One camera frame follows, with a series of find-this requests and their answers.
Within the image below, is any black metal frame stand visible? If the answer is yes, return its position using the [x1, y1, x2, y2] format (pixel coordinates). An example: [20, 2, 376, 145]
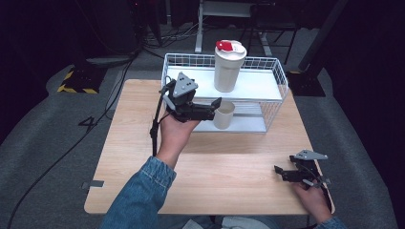
[242, 2, 301, 66]

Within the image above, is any cream tumbler with red lid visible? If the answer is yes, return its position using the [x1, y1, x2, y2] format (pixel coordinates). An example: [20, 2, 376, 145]
[213, 39, 248, 94]

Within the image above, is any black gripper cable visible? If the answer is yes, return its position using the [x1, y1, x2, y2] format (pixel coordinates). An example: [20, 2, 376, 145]
[149, 75, 175, 157]
[318, 177, 334, 215]

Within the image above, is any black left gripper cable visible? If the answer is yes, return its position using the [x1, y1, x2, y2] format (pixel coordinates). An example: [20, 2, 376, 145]
[149, 75, 175, 157]

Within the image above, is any black floor cable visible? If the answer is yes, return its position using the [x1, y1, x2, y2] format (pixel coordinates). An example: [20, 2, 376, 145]
[6, 55, 139, 229]

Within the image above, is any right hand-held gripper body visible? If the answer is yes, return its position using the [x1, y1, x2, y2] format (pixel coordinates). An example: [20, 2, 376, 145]
[288, 149, 332, 189]

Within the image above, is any black yellow striped stand base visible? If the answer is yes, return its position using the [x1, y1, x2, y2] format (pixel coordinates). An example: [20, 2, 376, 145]
[56, 64, 108, 95]

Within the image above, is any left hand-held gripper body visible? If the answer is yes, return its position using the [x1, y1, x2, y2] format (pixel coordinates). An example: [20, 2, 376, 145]
[161, 72, 214, 124]

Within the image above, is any white metal stand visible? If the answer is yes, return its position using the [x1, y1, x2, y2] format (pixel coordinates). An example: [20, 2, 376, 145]
[194, 0, 256, 54]

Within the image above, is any white wire shelf rack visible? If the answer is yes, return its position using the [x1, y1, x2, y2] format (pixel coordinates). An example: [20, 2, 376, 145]
[160, 52, 290, 135]

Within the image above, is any small cream cup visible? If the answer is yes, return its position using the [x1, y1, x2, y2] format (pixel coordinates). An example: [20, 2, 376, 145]
[212, 100, 236, 131]

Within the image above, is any person's left hand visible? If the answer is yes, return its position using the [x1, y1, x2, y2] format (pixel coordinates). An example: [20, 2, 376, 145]
[155, 114, 201, 170]

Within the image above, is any grey table edge clip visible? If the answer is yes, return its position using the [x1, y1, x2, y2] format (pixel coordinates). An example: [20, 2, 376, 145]
[81, 179, 105, 191]

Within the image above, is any bundle of floor cables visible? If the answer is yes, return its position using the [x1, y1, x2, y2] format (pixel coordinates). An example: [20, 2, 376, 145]
[139, 20, 203, 53]

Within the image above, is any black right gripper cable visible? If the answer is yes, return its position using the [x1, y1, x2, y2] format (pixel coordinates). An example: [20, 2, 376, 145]
[318, 177, 334, 215]

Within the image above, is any person's right hand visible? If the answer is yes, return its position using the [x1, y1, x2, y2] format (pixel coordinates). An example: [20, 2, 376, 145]
[291, 183, 334, 224]

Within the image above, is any black slanted stand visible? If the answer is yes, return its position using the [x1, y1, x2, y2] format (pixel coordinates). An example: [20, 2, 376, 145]
[286, 0, 349, 98]

